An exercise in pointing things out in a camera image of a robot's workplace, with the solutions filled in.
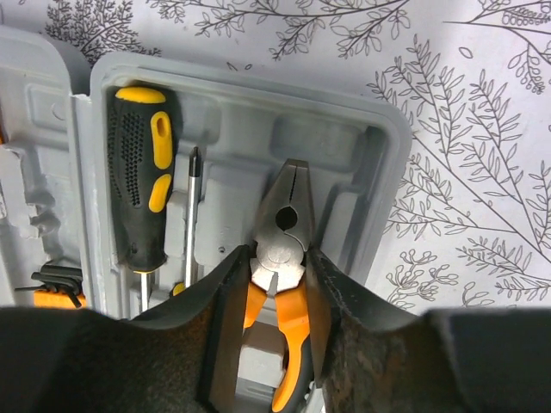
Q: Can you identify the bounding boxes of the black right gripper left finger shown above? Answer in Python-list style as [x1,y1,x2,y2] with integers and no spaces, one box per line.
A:
[1,245,251,412]

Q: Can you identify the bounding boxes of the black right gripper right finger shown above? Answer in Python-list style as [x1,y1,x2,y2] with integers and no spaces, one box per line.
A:
[306,249,550,412]

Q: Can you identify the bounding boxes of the black hex key holder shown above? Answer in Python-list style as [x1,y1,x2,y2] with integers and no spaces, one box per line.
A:
[14,264,87,309]

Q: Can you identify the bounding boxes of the orange black pliers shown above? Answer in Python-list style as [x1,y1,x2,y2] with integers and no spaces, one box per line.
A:
[244,159,315,412]

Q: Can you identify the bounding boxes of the large black yellow screwdriver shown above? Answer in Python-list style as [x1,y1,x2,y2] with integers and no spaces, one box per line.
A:
[170,146,203,297]

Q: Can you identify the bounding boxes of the grey plastic tool case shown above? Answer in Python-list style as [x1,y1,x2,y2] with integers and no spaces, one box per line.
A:
[0,24,413,413]

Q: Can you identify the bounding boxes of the small black yellow screwdriver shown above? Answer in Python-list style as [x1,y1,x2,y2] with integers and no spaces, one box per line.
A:
[107,86,176,311]

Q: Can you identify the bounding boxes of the orange tape measure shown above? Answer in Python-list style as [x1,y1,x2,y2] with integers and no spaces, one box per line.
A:
[0,127,6,219]

